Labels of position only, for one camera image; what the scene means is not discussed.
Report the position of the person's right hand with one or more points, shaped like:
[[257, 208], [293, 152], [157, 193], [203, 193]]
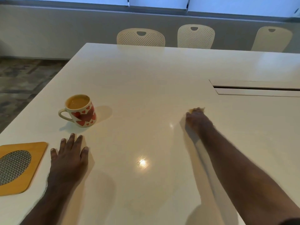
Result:
[[198, 124]]

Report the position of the person's left hand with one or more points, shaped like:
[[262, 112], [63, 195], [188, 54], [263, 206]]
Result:
[[68, 161]]

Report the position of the person's left middle finger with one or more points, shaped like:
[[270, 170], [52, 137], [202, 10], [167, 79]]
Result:
[[71, 141]]

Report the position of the person's right fingers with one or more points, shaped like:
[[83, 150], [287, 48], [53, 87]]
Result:
[[195, 114]]

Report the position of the person's left little finger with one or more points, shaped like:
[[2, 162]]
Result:
[[54, 155]]

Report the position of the person's left thumb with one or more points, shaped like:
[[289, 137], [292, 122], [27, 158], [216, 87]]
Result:
[[85, 154]]

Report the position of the yellow cleaning cloth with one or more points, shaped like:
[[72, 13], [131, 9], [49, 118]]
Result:
[[196, 109]]

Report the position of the person's left forearm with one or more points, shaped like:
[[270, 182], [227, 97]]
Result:
[[50, 205]]

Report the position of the person's right forearm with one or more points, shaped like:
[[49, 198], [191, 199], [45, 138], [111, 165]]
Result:
[[243, 180]]

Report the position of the white mug with red hearts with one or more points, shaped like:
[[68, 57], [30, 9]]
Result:
[[82, 113]]

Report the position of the wooden trivet with metal mesh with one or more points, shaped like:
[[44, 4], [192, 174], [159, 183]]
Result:
[[17, 167]]

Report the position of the milky brown tea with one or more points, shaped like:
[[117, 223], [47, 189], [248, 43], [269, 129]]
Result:
[[77, 102]]

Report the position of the white perforated chair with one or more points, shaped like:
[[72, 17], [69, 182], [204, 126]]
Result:
[[271, 39], [140, 37], [196, 37]]

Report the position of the window with grey frame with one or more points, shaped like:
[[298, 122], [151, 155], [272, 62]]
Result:
[[150, 3]]

